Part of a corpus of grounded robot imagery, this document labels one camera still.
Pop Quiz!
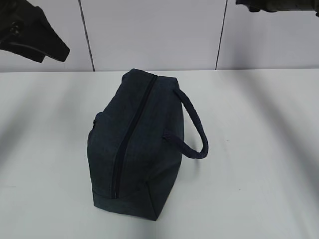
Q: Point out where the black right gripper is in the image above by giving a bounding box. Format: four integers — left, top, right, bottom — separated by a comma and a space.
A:
235, 0, 319, 16

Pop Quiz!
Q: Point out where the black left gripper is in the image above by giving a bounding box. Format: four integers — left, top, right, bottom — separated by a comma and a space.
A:
0, 0, 70, 63

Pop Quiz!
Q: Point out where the dark blue lunch bag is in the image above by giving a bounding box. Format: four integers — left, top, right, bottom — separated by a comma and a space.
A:
87, 69, 209, 221

